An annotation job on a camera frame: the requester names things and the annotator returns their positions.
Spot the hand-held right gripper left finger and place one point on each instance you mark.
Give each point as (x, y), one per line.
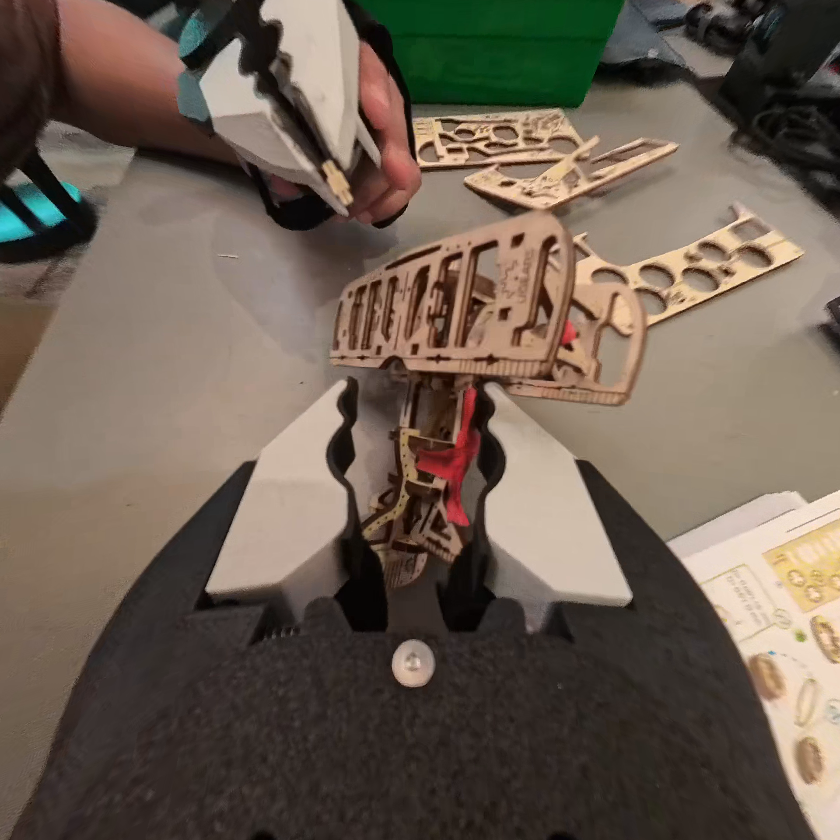
(282, 525)

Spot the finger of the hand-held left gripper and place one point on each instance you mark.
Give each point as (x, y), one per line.
(321, 65)
(262, 141)

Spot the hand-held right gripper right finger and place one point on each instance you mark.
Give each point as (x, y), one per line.
(551, 525)

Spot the small wooden model part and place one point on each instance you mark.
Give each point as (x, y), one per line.
(336, 180)

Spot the wooden biplane model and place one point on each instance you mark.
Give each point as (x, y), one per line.
(518, 289)

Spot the person's left forearm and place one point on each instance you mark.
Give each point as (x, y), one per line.
(118, 79)

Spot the grey desk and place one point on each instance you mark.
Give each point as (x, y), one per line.
(164, 328)

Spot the person's left hand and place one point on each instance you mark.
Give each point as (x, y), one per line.
(387, 151)

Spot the wooden punched-out part sheet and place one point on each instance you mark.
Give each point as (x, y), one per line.
(433, 154)
(518, 187)

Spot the green plastic bin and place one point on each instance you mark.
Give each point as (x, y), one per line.
(492, 52)

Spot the white instruction booklet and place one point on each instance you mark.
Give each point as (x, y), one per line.
(774, 590)

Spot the teal shoe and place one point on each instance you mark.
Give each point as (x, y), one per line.
(39, 210)

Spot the wooden sheet with round holes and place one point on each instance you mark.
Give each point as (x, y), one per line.
(735, 275)

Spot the dark equipment pile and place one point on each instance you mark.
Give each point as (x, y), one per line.
(787, 79)

